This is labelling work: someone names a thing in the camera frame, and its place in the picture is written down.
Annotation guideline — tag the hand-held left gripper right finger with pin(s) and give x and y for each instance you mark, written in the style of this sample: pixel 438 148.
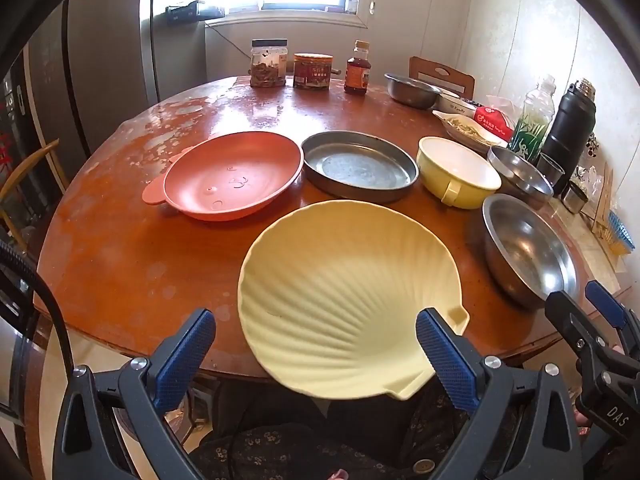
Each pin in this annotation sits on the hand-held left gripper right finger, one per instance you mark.
pixel 447 365

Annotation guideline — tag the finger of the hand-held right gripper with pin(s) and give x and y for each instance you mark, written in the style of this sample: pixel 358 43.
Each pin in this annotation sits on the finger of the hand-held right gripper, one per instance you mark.
pixel 605 305
pixel 575 320

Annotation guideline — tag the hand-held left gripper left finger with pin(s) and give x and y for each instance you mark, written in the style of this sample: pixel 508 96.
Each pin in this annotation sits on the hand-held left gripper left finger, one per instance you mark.
pixel 185 355

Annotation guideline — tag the large steel bowl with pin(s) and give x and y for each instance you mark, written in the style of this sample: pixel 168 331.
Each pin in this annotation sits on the large steel bowl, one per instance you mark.
pixel 530 255

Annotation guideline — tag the yellow shell-shaped plate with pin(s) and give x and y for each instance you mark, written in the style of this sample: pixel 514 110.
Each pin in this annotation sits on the yellow shell-shaped plate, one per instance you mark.
pixel 325 300

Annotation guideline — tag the small double-wall steel bowl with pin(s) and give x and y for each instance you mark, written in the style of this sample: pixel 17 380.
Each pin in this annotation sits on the small double-wall steel bowl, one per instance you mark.
pixel 520 175

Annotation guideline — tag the pink plastic plate with ears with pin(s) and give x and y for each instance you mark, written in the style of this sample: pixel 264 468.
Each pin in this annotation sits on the pink plastic plate with ears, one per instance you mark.
pixel 225 180

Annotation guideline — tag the round metal pan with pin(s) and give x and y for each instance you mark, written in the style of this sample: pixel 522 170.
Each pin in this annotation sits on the round metal pan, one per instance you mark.
pixel 357 165

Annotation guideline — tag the blue plastic basket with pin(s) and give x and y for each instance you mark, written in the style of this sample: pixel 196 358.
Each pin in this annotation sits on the blue plastic basket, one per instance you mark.
pixel 620 232

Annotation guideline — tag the small metal cup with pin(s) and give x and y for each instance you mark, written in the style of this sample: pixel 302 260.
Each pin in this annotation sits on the small metal cup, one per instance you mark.
pixel 575 197

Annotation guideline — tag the clear plastic cup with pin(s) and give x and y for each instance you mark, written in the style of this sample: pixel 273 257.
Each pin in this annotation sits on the clear plastic cup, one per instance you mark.
pixel 550 172

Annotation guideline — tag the black thermos flask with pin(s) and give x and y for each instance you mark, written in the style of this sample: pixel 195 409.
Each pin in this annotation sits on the black thermos flask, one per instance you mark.
pixel 567 130

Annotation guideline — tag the green drink bottle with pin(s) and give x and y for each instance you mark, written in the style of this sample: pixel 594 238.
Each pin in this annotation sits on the green drink bottle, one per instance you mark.
pixel 530 130

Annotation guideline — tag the red tissue pack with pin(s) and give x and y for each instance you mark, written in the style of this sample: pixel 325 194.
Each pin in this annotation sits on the red tissue pack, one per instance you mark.
pixel 490 120

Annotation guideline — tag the white dish with food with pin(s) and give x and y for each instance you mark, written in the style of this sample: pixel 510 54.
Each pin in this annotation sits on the white dish with food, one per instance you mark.
pixel 465 127

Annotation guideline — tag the white ceramic bowl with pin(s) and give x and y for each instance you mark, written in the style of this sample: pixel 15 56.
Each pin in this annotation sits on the white ceramic bowl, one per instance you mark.
pixel 457 105

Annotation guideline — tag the wooden round-back chair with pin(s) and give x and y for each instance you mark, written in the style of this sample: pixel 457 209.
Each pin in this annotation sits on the wooden round-back chair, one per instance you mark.
pixel 30 160
pixel 337 71

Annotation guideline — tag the wooden chair back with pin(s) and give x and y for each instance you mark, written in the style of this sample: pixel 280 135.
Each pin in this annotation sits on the wooden chair back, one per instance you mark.
pixel 460 80

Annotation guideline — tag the steel basin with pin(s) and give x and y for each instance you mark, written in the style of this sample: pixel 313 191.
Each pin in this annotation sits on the steel basin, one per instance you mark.
pixel 410 90

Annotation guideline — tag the clear jar with black lid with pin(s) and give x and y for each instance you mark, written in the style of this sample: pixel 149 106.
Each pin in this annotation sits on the clear jar with black lid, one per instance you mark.
pixel 268 67

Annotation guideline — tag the brown sauce bottle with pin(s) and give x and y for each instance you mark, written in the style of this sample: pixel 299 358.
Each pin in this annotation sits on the brown sauce bottle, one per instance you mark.
pixel 357 72

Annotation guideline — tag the red-labelled jar with orange lid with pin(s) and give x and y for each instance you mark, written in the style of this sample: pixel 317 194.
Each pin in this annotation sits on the red-labelled jar with orange lid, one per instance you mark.
pixel 312 72

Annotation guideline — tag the grey refrigerator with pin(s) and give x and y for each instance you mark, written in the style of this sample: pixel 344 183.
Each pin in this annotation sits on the grey refrigerator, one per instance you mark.
pixel 110 50

